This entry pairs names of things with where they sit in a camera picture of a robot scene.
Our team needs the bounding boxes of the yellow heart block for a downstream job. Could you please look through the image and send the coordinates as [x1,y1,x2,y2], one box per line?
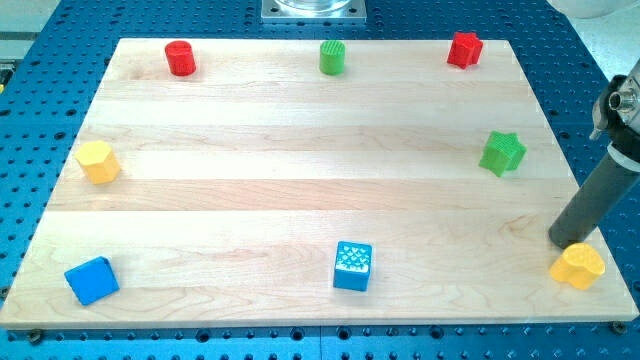
[549,243,606,290]

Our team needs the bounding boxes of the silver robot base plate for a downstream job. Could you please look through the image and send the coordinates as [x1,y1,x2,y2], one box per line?
[260,0,367,23]

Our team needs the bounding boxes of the yellow hexagon block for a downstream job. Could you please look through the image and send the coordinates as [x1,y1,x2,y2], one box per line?
[74,140,121,185]

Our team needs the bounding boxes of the blue patterned cube block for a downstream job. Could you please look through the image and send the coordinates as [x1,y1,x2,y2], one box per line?
[333,241,373,292]

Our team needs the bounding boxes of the green star block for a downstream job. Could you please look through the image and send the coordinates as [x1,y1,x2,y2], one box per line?
[479,131,527,177]

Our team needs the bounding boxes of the green cylinder block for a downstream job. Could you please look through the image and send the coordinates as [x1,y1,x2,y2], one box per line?
[319,40,346,75]

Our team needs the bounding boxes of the red star block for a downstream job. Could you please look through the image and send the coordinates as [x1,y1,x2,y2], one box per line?
[447,32,484,69]

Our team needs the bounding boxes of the light wooden board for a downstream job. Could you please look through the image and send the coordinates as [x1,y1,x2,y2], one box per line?
[1,38,638,329]

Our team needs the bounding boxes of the red cylinder block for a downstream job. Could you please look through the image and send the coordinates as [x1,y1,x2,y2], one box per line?
[165,40,196,76]

